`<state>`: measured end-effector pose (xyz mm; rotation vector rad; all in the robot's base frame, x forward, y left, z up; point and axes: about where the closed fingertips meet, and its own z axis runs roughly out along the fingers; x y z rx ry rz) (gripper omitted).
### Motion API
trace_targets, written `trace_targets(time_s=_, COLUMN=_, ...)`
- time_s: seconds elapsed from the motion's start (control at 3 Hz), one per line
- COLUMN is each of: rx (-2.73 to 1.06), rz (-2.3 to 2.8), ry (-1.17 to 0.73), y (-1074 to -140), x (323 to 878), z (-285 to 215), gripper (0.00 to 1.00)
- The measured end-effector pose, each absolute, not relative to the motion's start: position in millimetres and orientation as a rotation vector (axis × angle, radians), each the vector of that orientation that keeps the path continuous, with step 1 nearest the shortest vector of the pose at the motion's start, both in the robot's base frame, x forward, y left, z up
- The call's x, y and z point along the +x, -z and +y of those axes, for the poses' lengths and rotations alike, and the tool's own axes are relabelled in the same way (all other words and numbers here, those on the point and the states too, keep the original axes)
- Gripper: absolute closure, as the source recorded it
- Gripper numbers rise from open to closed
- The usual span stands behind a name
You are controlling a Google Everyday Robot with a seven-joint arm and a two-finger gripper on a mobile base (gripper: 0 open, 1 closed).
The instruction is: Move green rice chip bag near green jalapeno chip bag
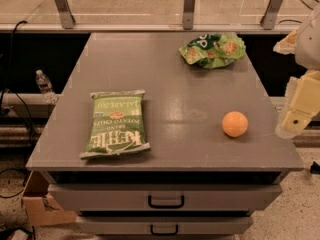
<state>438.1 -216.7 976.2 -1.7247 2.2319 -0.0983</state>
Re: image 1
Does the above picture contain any green rice chip bag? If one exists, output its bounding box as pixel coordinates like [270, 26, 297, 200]
[179, 33, 246, 69]

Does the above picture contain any cardboard box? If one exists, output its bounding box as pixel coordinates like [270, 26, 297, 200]
[22, 172, 76, 226]

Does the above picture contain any green jalapeno chip bag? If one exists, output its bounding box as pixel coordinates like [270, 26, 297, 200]
[80, 90, 150, 160]

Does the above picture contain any orange ball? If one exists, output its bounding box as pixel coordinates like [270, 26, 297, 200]
[222, 111, 248, 138]

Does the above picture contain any black cable left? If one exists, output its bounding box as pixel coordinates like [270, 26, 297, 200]
[0, 19, 40, 198]

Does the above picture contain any right metal bracket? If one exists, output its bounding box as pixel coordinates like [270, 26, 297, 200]
[260, 0, 283, 30]

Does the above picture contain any left metal bracket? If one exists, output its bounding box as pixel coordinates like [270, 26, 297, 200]
[54, 0, 75, 29]

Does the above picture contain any metal bracket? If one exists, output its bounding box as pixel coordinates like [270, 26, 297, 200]
[260, 0, 283, 30]
[54, 0, 75, 29]
[182, 0, 196, 30]

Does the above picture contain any lower grey drawer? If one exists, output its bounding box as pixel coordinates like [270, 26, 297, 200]
[76, 216, 253, 236]

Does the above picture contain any plastic water bottle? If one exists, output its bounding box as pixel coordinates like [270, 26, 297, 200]
[36, 70, 58, 104]

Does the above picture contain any middle metal bracket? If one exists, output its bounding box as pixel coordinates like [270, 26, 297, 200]
[182, 0, 196, 30]

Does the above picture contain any grey drawer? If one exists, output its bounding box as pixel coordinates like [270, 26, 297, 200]
[49, 184, 282, 212]
[76, 216, 253, 236]

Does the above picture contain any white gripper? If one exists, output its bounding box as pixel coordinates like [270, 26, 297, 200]
[273, 4, 320, 139]

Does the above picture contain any upper grey drawer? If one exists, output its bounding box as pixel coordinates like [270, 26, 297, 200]
[49, 184, 282, 212]

